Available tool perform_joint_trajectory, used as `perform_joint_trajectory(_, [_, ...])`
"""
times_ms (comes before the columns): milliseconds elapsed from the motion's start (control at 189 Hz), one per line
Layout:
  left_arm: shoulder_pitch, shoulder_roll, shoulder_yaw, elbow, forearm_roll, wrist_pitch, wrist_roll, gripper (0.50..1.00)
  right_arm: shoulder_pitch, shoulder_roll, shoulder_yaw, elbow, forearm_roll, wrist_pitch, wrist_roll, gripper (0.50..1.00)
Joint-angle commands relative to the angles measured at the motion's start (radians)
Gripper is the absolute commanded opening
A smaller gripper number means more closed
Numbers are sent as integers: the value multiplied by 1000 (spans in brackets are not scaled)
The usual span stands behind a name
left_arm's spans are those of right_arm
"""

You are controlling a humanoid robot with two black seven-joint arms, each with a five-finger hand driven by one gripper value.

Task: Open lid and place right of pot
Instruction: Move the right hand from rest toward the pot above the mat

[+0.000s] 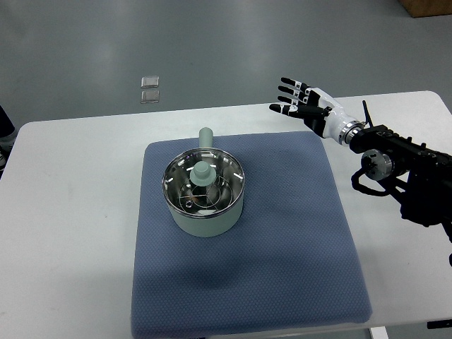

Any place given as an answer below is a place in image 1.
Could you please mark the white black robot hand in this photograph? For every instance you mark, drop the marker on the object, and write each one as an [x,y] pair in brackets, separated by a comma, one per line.
[320,112]

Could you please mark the glass lid green knob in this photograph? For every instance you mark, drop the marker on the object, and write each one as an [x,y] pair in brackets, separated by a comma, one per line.
[201,166]

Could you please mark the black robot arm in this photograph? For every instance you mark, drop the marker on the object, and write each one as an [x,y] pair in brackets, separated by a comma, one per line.
[414,175]

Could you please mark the green pot steel interior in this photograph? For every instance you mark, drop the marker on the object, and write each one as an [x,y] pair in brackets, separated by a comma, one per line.
[209,227]

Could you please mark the brown cardboard box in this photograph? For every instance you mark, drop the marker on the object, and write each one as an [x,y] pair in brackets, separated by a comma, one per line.
[427,8]

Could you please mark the blue fabric mat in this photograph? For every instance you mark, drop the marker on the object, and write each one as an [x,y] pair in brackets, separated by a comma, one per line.
[289,261]

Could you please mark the upper floor metal plate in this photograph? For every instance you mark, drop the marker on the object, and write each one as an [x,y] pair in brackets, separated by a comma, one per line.
[150,81]

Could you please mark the floor metal plate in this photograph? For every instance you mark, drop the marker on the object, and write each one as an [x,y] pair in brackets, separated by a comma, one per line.
[150,81]
[150,96]

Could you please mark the lower floor metal plate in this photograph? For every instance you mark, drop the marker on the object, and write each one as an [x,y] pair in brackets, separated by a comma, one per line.
[150,96]

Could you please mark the white table leg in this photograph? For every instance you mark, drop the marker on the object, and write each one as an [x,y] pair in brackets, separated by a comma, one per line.
[378,333]

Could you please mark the wire steaming rack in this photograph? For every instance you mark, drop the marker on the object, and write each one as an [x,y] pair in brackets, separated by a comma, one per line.
[205,200]

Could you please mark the black bracket table edge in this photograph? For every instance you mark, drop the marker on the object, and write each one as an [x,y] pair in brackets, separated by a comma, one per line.
[439,324]

